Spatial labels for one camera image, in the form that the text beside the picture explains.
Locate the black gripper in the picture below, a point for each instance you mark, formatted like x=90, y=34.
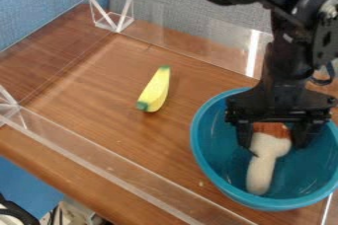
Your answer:
x=281, y=99

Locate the plush mushroom brown cap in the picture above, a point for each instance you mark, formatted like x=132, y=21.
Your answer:
x=271, y=144

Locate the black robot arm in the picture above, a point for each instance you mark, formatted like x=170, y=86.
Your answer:
x=304, y=21

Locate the blue plastic bowl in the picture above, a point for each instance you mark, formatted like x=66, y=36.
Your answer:
x=305, y=174

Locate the clear acrylic back barrier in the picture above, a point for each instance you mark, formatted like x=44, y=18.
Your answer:
x=212, y=40

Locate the clear acrylic barrier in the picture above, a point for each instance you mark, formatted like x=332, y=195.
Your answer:
x=117, y=187
x=212, y=40

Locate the yellow toy banana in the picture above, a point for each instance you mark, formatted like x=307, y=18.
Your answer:
x=156, y=92

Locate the clear acrylic front barrier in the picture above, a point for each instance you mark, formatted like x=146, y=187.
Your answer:
x=117, y=187

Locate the clear acrylic corner bracket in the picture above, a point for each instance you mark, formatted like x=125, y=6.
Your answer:
x=108, y=20

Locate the clear acrylic left bracket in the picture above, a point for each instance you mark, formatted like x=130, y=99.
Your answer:
x=10, y=108

